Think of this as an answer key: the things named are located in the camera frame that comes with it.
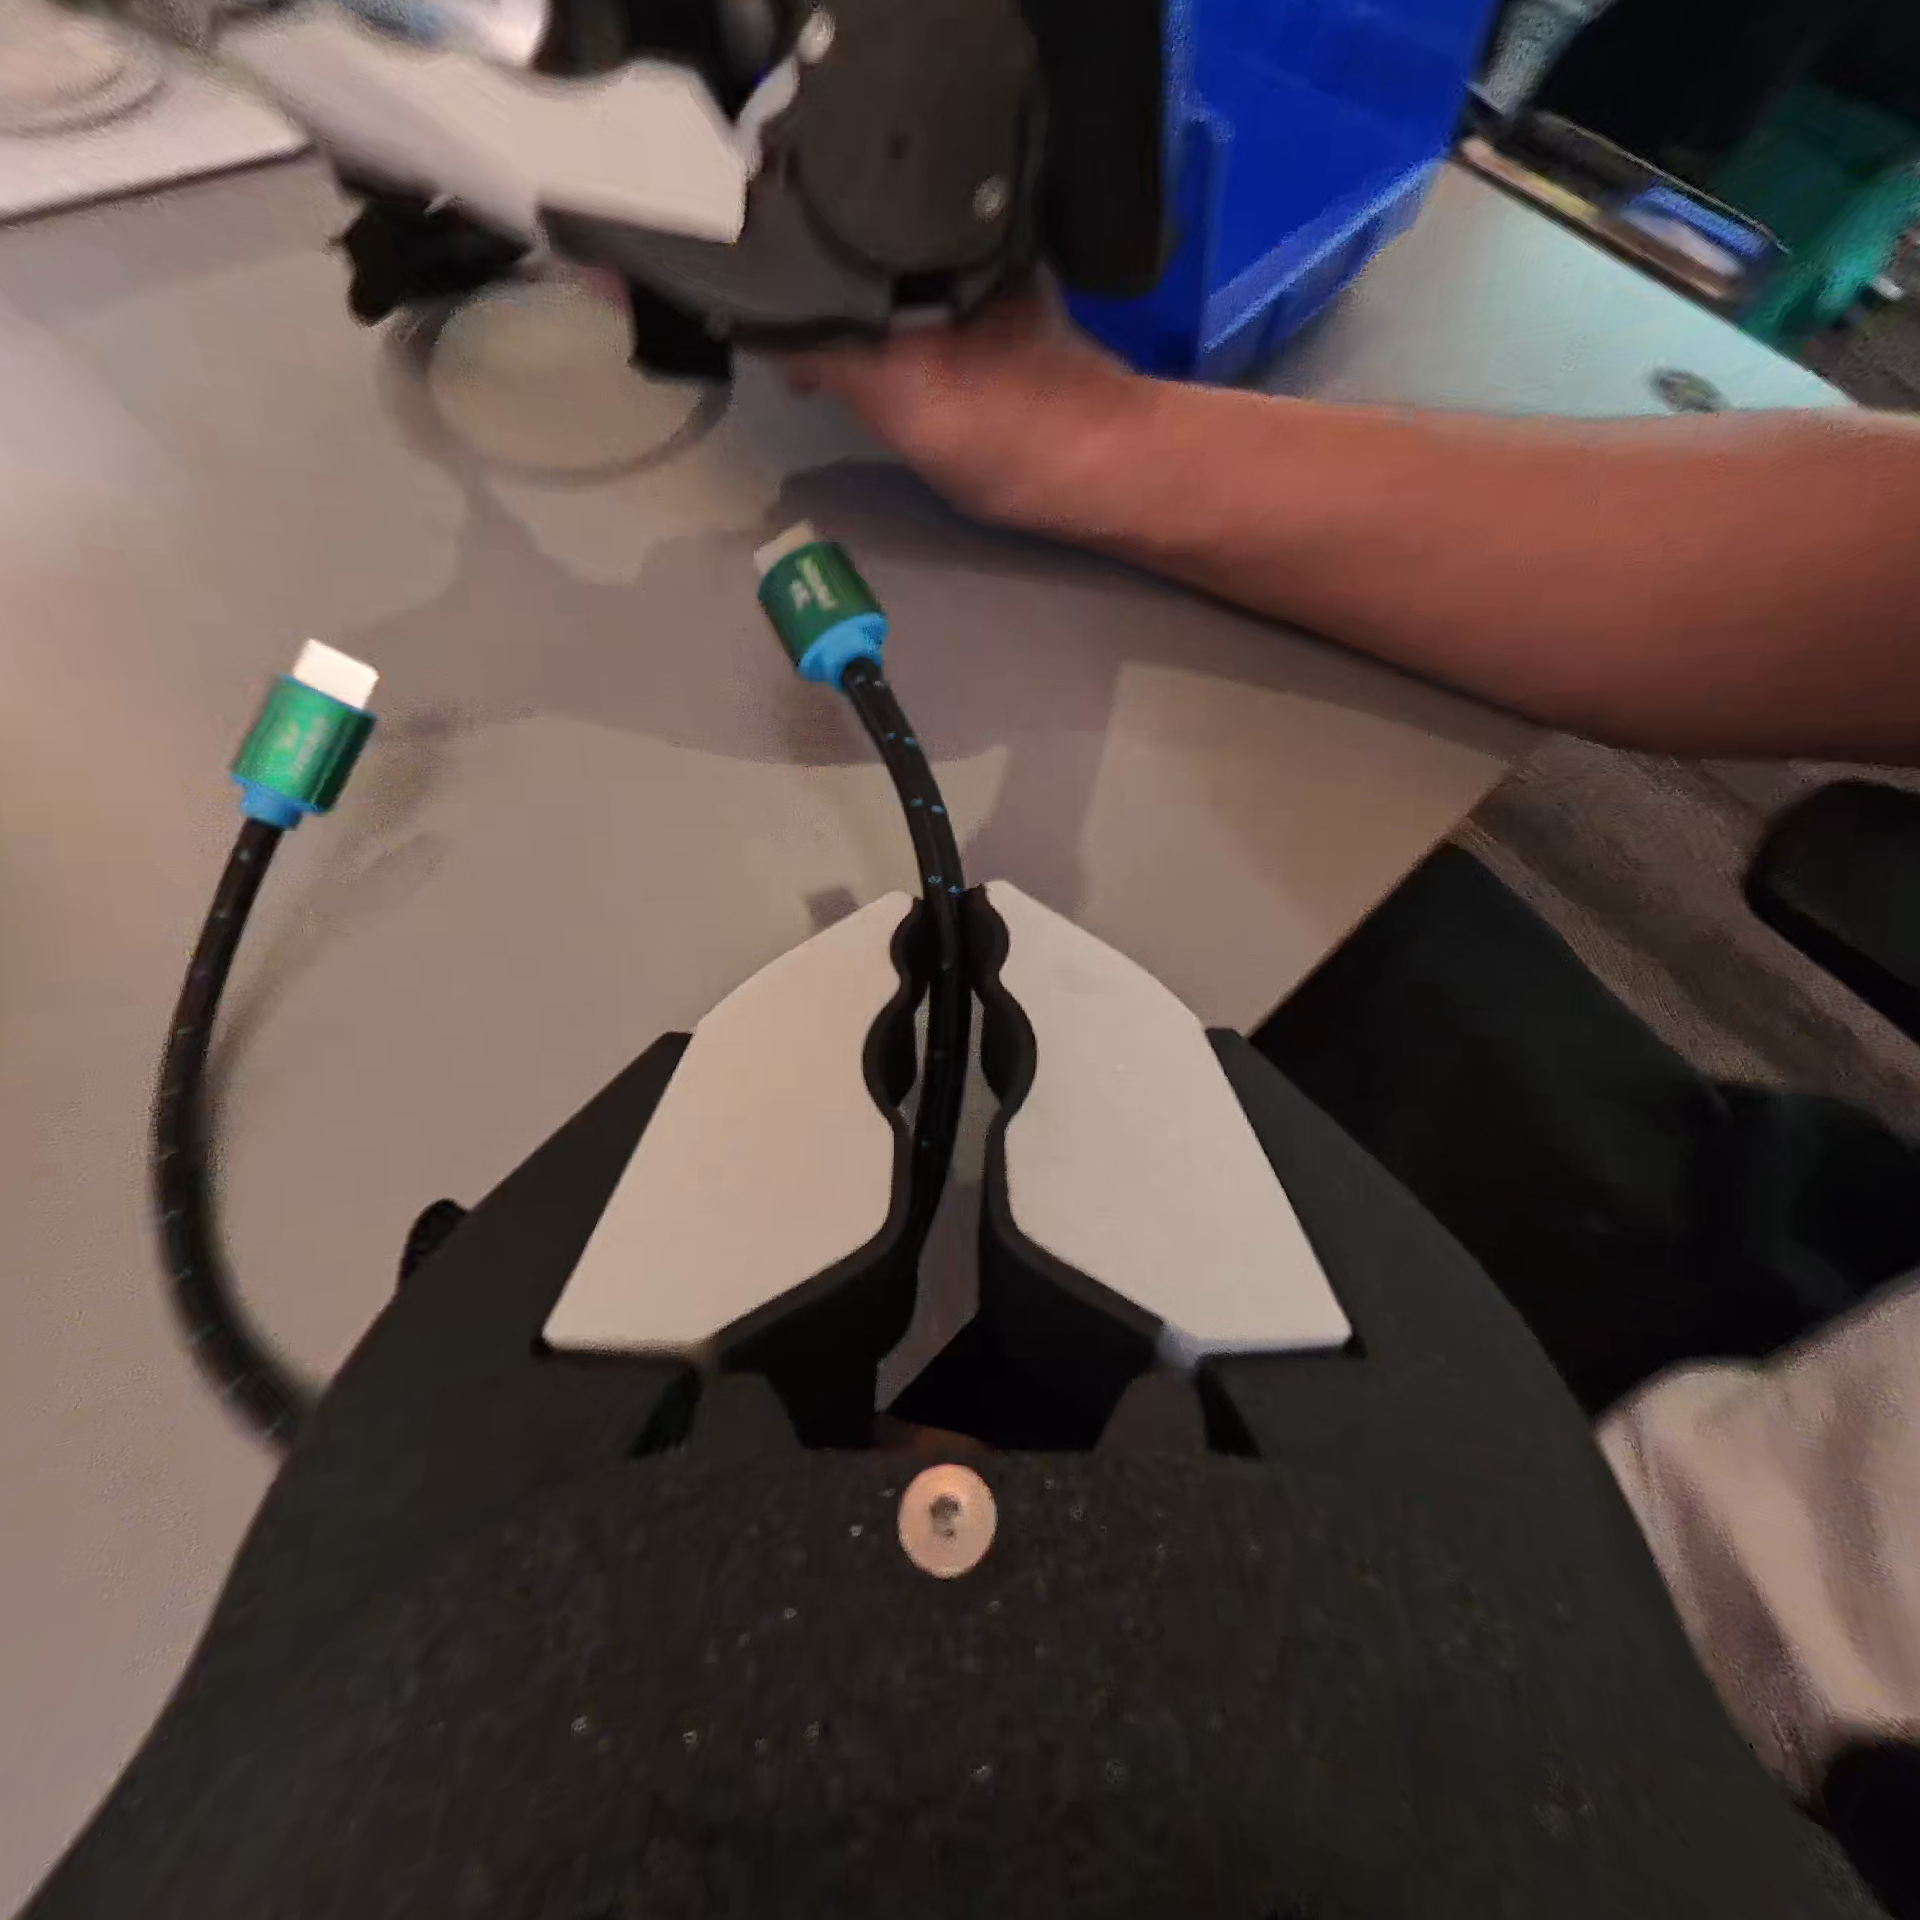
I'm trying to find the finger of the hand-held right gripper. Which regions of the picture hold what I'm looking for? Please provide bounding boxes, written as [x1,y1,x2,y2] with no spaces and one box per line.
[225,28,747,243]
[540,215,906,352]

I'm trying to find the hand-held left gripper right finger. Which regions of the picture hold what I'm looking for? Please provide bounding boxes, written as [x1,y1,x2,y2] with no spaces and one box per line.
[977,883,1355,1454]

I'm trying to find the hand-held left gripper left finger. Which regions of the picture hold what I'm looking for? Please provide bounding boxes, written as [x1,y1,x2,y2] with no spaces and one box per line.
[540,891,922,1450]

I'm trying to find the blue plastic bin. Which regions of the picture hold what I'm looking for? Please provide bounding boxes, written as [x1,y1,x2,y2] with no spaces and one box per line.
[1056,0,1501,386]

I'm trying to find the black blue braided cable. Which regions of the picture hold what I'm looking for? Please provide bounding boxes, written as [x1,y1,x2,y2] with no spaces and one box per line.
[152,516,977,1450]

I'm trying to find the person's right forearm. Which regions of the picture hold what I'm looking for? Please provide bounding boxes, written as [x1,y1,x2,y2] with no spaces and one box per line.
[1112,376,1920,762]

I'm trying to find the grey desk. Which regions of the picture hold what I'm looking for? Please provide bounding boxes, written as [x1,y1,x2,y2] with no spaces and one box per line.
[0,151,1863,1878]

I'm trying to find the person's right hand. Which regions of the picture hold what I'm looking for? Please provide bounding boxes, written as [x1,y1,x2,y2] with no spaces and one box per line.
[786,297,1162,531]

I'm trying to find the person's dark clothing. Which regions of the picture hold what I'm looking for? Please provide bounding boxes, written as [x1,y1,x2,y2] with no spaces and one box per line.
[1252,849,1920,1415]

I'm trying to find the black board on white stand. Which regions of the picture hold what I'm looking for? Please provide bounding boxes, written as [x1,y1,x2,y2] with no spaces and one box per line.
[0,0,312,226]

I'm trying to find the person's white shirt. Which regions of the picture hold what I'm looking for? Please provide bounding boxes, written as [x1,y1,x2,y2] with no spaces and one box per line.
[1599,1289,1920,1802]

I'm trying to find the grey metal tray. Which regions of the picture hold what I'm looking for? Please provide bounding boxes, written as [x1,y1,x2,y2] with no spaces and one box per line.
[1463,89,1791,304]

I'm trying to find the green plastic crate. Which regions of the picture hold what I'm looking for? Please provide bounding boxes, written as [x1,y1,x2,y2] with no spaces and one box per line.
[1711,83,1920,356]

